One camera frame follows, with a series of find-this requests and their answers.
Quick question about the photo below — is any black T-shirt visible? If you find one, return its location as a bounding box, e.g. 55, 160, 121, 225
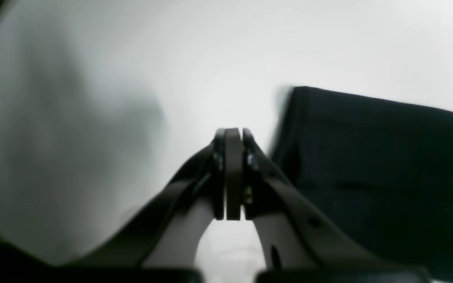
272, 86, 453, 282

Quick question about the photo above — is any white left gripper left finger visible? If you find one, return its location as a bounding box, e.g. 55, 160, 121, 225
72, 129, 226, 269

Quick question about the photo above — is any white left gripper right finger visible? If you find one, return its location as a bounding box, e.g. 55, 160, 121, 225
225, 129, 426, 274

